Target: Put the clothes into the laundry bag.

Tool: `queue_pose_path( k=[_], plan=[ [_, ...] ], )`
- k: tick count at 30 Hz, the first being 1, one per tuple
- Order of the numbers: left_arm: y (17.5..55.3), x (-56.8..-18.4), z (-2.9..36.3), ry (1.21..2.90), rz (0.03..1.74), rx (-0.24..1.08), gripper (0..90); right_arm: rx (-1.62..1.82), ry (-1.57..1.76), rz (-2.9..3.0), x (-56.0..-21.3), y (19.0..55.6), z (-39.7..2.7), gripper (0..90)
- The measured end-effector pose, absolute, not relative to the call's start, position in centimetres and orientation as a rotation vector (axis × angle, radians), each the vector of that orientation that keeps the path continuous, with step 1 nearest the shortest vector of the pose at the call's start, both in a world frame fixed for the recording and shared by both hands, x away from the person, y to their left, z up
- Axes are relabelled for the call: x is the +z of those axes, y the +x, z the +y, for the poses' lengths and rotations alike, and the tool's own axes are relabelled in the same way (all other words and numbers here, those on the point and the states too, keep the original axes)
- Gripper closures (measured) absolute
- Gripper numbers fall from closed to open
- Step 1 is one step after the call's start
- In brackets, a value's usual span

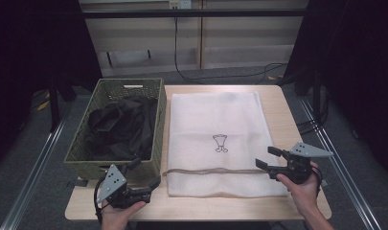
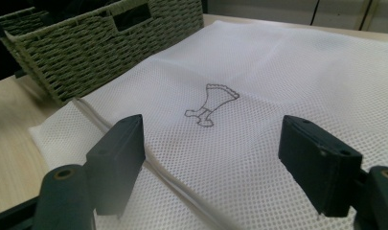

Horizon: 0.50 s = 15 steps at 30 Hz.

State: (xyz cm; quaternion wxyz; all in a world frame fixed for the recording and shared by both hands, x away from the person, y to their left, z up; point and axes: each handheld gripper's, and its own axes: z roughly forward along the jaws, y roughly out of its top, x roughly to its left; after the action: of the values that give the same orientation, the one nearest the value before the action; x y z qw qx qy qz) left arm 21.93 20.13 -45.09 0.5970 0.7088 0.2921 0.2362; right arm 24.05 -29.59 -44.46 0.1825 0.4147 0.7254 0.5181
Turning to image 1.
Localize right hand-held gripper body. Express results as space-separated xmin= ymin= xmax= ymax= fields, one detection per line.
xmin=266 ymin=142 xmax=334 ymax=185

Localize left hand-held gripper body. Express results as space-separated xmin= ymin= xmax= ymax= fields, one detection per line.
xmin=96 ymin=164 xmax=151 ymax=210

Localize black cloth garment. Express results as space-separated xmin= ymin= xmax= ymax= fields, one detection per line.
xmin=85 ymin=94 xmax=159 ymax=162

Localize green woven basket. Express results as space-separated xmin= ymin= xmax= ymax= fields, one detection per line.
xmin=64 ymin=78 xmax=168 ymax=180

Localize white mesh laundry bag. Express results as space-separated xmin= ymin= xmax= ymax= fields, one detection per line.
xmin=164 ymin=91 xmax=290 ymax=199

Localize person's right hand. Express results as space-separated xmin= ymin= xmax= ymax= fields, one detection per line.
xmin=276 ymin=162 xmax=323 ymax=217

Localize person's left hand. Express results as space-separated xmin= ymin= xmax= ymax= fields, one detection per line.
xmin=100 ymin=200 xmax=148 ymax=227

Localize black metal stand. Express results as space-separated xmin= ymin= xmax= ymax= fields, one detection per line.
xmin=47 ymin=75 xmax=62 ymax=133
xmin=310 ymin=68 xmax=323 ymax=128

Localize dark curtain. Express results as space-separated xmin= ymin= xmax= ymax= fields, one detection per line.
xmin=282 ymin=0 xmax=388 ymax=180
xmin=0 ymin=0 xmax=103 ymax=180

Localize left hand-held gripper cable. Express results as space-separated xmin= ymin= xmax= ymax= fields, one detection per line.
xmin=93 ymin=176 xmax=107 ymax=224

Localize hand-held gripper cable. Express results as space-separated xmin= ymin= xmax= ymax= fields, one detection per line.
xmin=93 ymin=176 xmax=107 ymax=224
xmin=310 ymin=165 xmax=324 ymax=196

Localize right hand-held gripper cable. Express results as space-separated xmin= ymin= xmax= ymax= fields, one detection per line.
xmin=310 ymin=165 xmax=324 ymax=196

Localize metal floor rail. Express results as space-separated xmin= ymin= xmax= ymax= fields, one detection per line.
xmin=0 ymin=108 xmax=72 ymax=230
xmin=298 ymin=95 xmax=383 ymax=230

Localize bundle of black cables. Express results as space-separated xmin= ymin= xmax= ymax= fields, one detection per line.
xmin=296 ymin=92 xmax=331 ymax=136

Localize long black floor cable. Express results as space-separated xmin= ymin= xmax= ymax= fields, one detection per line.
xmin=172 ymin=15 xmax=288 ymax=85

